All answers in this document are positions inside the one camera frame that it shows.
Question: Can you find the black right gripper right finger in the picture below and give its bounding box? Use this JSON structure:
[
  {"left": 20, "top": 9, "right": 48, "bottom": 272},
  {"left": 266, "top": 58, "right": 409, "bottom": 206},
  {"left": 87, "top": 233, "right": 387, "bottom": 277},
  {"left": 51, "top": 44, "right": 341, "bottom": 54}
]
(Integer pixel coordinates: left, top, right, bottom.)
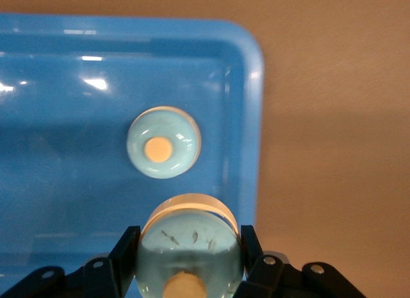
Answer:
[{"left": 236, "top": 225, "right": 366, "bottom": 298}]

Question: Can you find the blue plastic tray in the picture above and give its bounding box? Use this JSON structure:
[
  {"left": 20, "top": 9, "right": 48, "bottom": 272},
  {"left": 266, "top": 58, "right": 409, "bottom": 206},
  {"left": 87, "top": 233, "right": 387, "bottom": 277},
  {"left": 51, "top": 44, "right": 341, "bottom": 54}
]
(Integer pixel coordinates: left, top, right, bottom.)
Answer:
[{"left": 0, "top": 12, "right": 266, "bottom": 298}]

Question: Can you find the light blue dome bell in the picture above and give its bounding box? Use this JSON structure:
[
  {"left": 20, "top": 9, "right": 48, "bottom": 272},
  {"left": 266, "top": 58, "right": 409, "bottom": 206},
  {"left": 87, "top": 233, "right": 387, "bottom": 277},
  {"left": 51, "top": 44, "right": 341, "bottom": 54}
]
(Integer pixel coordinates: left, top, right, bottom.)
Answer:
[
  {"left": 136, "top": 192, "right": 245, "bottom": 298},
  {"left": 126, "top": 105, "right": 202, "bottom": 179}
]

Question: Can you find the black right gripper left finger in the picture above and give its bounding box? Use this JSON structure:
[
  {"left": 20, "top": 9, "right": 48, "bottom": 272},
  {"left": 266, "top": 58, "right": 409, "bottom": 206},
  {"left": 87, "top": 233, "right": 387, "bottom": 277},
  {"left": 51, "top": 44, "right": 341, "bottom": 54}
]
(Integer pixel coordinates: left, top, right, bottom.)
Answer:
[{"left": 0, "top": 225, "right": 142, "bottom": 298}]

